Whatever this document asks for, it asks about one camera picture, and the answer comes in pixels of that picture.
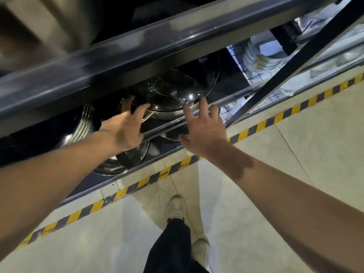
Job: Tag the person's right hand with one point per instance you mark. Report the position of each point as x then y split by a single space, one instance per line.
204 133

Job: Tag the person's left hand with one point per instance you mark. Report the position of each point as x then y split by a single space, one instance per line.
125 130

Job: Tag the steel pot with glass lid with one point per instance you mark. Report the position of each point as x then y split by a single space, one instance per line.
170 90

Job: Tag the black metal shelving rack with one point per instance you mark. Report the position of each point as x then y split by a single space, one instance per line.
142 48

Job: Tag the person's left forearm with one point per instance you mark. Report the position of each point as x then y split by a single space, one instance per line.
51 184

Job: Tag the person's right forearm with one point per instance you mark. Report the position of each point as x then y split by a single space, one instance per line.
298 213

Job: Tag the person's white left shoe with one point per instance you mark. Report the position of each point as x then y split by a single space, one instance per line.
176 207

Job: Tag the person's white shoe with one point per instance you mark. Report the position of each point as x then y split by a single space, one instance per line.
200 251
176 207

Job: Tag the beige tiled floor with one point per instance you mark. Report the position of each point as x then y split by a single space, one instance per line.
312 153

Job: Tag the person's white right shoe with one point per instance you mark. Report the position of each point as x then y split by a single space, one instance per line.
200 251

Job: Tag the person's black trousers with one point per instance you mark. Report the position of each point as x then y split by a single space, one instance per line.
167 247

